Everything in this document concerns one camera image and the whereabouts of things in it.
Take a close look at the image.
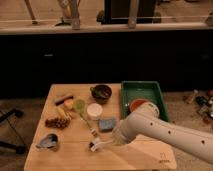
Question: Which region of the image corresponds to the white dish brush black head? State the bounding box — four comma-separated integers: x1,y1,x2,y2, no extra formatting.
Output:
89,140,112,152

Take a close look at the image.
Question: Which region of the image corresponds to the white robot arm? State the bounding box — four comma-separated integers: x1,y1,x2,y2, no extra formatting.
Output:
112,102,213,164

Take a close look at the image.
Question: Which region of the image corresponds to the white paper cup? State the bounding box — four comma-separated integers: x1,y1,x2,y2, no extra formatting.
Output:
87,103,103,120

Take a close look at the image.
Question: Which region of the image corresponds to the blue crumpled metal cup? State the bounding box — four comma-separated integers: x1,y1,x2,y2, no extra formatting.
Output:
36,134,59,151

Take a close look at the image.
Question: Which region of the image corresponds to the blue sponge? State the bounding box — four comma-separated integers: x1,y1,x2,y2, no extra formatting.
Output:
98,118,116,132

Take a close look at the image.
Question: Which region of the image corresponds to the orange bowl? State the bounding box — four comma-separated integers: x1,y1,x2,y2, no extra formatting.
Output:
129,99,147,112

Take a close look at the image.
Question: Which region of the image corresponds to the wooden folding table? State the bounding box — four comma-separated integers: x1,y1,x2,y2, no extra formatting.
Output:
24,84,177,171

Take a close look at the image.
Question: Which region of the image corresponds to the dark brown bowl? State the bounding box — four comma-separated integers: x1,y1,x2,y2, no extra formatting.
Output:
90,84,112,104

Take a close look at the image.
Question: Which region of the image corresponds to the green plastic tray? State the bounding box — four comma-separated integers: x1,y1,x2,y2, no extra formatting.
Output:
121,81,169,122

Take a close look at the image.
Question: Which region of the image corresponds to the yellow toy corn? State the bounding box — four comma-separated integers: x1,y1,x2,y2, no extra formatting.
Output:
57,107,71,119

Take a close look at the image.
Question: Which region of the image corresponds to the orange toy fruit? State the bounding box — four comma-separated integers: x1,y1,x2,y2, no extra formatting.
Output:
64,99,74,110

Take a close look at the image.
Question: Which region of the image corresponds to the brown rectangular block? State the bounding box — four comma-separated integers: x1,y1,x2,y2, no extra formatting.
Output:
54,94,73,106

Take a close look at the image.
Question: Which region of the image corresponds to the black chair base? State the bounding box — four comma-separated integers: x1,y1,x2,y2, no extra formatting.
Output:
0,108,28,155

